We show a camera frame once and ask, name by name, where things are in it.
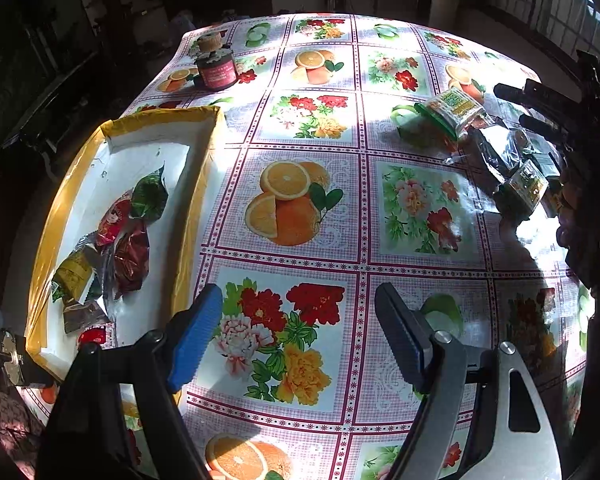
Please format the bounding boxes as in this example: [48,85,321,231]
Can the yellow green cracker packet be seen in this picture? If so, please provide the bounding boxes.
[414,88,484,141]

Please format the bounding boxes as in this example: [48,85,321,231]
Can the silver foil snack packet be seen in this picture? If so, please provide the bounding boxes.
[471,125,521,183]

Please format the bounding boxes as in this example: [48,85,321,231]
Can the gold green snack packet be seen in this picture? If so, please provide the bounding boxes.
[52,249,95,304]

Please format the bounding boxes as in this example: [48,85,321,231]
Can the red cartoon snack packet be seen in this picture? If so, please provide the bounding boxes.
[95,190,133,250]

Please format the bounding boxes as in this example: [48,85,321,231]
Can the white box with yellow rim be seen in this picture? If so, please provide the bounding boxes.
[26,106,225,379]

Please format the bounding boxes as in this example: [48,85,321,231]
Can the floral fruit tablecloth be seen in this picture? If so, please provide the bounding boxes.
[121,14,593,479]

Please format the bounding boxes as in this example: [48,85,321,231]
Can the red labelled jar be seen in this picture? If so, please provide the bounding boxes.
[196,48,237,91]

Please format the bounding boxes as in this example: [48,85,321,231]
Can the small cork topped jar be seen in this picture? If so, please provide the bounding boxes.
[196,32,223,53]

